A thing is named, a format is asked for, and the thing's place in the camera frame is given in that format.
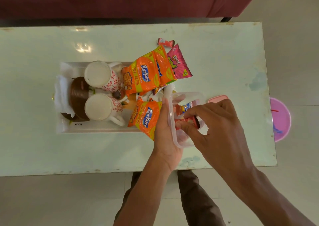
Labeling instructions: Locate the pink snack packet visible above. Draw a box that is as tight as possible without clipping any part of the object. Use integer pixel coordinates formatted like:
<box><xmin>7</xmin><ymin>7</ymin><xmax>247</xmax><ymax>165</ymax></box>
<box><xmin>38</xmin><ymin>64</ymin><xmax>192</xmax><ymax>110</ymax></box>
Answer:
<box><xmin>166</xmin><ymin>43</ymin><xmax>193</xmax><ymax>80</ymax></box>

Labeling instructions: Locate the pink container lid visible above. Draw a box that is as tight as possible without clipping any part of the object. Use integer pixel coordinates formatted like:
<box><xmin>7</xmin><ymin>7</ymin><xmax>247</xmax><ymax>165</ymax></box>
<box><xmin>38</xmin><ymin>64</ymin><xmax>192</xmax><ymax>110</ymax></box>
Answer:
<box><xmin>208</xmin><ymin>95</ymin><xmax>229</xmax><ymax>104</ymax></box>

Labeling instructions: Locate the red biscuit packet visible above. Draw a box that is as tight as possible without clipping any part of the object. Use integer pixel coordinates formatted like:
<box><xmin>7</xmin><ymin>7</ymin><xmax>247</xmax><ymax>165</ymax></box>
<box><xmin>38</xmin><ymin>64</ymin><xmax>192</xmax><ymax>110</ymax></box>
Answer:
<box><xmin>174</xmin><ymin>116</ymin><xmax>202</xmax><ymax>132</ymax></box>

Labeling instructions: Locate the pink plastic tub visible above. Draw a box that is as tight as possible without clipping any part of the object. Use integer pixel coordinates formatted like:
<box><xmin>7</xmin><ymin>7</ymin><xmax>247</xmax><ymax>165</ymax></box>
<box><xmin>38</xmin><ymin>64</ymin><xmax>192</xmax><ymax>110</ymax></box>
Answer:
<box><xmin>270</xmin><ymin>97</ymin><xmax>292</xmax><ymax>143</ymax></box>

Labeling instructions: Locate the person's left forearm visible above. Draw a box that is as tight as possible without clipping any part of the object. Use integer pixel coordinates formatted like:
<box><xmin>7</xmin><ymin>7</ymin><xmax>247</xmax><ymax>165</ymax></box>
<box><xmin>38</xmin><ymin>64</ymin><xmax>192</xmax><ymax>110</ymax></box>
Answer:
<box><xmin>113</xmin><ymin>156</ymin><xmax>180</xmax><ymax>226</ymax></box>

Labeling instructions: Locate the white rectangular tray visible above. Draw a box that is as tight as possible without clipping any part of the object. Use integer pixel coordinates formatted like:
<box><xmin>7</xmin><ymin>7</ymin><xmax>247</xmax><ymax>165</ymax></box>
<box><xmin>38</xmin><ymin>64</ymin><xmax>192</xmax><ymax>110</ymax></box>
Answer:
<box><xmin>56</xmin><ymin>61</ymin><xmax>176</xmax><ymax>134</ymax></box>

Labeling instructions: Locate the brown plastic bowl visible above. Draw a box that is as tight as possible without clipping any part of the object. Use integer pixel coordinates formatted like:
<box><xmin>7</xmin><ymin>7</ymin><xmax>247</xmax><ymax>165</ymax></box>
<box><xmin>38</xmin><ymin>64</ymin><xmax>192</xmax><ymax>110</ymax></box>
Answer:
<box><xmin>61</xmin><ymin>77</ymin><xmax>91</xmax><ymax>122</ymax></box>

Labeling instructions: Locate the clear plastic container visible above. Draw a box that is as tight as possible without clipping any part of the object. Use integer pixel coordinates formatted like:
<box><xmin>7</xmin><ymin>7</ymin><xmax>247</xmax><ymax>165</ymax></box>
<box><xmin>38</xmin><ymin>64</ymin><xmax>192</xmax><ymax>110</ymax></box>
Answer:
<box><xmin>168</xmin><ymin>91</ymin><xmax>205</xmax><ymax>148</ymax></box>

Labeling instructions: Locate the person's right hand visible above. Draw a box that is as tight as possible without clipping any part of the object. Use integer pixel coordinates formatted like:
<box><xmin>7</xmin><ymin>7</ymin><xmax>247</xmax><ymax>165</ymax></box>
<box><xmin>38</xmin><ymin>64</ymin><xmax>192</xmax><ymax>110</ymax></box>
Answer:
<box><xmin>175</xmin><ymin>99</ymin><xmax>256</xmax><ymax>182</ymax></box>

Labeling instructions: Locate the white cloth napkin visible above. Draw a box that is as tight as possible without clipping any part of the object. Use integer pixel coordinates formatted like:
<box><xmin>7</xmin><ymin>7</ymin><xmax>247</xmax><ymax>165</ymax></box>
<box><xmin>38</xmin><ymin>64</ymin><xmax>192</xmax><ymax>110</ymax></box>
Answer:
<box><xmin>54</xmin><ymin>62</ymin><xmax>76</xmax><ymax>118</ymax></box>

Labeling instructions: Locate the small blue yellow packet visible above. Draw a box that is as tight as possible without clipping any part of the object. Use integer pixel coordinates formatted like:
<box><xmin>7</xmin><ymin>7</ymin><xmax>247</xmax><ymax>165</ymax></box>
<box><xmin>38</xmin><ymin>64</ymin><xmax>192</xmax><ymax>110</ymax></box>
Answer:
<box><xmin>176</xmin><ymin>101</ymin><xmax>195</xmax><ymax>115</ymax></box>

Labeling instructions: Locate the white mug red pattern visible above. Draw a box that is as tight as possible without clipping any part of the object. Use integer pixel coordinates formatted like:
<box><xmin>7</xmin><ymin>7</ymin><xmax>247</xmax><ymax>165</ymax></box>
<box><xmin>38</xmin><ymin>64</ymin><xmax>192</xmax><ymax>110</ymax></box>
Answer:
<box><xmin>84</xmin><ymin>60</ymin><xmax>124</xmax><ymax>92</ymax></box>
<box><xmin>84</xmin><ymin>93</ymin><xmax>126</xmax><ymax>127</ymax></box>

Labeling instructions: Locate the person's left hand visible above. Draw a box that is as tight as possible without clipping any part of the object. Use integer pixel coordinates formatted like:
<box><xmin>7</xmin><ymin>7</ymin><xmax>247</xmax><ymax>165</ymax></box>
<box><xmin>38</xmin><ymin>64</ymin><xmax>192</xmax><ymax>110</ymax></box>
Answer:
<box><xmin>153</xmin><ymin>96</ymin><xmax>185</xmax><ymax>173</ymax></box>

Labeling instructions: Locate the orange snack packet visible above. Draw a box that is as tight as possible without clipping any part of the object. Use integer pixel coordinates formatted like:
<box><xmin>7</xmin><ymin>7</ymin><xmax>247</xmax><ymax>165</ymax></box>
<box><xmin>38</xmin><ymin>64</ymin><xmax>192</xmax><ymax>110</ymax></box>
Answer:
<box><xmin>128</xmin><ymin>97</ymin><xmax>163</xmax><ymax>141</ymax></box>
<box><xmin>121</xmin><ymin>51</ymin><xmax>160</xmax><ymax>96</ymax></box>
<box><xmin>152</xmin><ymin>45</ymin><xmax>178</xmax><ymax>89</ymax></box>

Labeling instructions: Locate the person's right leg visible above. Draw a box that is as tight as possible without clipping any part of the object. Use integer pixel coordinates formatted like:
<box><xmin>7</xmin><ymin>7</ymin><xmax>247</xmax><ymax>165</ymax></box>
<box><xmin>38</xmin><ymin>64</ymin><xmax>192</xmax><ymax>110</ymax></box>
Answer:
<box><xmin>177</xmin><ymin>170</ymin><xmax>226</xmax><ymax>226</ymax></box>

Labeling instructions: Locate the person's right forearm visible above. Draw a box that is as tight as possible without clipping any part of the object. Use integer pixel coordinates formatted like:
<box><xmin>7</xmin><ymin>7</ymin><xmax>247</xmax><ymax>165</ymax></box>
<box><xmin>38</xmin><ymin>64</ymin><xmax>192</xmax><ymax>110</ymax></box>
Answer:
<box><xmin>224</xmin><ymin>164</ymin><xmax>317</xmax><ymax>226</ymax></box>

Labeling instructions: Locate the small red candy wrapper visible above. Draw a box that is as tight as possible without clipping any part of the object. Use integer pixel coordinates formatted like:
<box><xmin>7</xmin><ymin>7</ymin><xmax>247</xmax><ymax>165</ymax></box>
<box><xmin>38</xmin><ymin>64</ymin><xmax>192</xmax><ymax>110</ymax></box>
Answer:
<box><xmin>157</xmin><ymin>37</ymin><xmax>175</xmax><ymax>47</ymax></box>

